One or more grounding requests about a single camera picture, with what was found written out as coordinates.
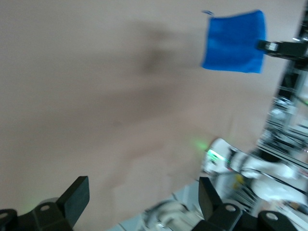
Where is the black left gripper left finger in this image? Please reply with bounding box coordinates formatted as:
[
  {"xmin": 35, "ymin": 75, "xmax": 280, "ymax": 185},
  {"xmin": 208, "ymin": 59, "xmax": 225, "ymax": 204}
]
[{"xmin": 18, "ymin": 176, "xmax": 90, "ymax": 231}]

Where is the blue microfibre towel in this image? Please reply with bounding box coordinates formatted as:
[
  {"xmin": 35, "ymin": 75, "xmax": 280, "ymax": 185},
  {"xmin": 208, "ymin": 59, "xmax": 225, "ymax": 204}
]
[{"xmin": 201, "ymin": 9, "xmax": 268, "ymax": 74}]

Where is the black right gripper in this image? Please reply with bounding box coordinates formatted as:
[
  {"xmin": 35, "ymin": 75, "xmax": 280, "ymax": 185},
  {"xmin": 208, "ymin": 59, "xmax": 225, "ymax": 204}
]
[{"xmin": 256, "ymin": 39, "xmax": 308, "ymax": 60}]

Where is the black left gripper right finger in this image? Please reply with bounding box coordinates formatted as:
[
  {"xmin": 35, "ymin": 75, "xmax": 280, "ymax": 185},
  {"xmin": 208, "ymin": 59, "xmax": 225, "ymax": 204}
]
[{"xmin": 192, "ymin": 177, "xmax": 259, "ymax": 231}]

